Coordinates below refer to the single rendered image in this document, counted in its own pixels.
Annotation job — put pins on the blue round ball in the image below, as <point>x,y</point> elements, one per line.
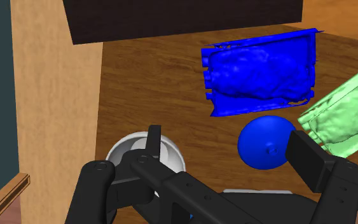
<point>259,139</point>

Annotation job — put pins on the green crinkled bag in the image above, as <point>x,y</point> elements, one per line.
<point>346,114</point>

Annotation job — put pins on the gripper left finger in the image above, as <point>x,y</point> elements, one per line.
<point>172,192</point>

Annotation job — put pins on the blue crinkled bag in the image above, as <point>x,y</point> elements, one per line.
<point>259,71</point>

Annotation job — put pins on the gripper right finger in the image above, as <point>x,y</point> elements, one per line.
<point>309,158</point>

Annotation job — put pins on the brown wooden table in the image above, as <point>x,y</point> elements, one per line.
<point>150,86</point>

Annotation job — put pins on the white bowl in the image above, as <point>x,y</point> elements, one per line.
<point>170,155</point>

